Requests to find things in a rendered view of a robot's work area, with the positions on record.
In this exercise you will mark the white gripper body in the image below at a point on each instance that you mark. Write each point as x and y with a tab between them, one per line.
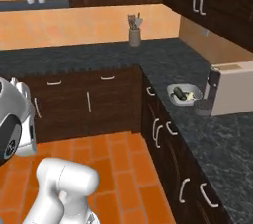
28	139

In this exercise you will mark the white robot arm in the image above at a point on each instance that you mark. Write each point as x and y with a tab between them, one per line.
66	182

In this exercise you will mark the white vegetable container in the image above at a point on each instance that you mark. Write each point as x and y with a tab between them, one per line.
171	94

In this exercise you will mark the dark green cucumber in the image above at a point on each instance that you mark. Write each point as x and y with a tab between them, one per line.
180	93

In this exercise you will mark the pale mushroom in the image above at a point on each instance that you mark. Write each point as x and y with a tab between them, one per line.
190	96

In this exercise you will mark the dark wood lower cupboard run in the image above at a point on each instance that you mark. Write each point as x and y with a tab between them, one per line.
108	109

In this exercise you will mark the dark wood side cupboard run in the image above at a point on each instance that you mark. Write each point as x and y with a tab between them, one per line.
171	162

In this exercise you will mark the grey utensil pot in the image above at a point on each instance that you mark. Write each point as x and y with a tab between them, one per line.
135	38

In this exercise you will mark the kitchen tools in pot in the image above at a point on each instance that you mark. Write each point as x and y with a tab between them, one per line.
135	21

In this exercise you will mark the beige coffee machine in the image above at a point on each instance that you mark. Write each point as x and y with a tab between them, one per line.
234	89

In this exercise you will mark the dark wood corner upper cupboard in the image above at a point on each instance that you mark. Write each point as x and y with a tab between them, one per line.
227	1

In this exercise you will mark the dark blue wall shelf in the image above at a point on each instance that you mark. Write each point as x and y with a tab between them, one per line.
33	5

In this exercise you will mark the wall socket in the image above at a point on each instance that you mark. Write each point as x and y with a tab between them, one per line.
205	32

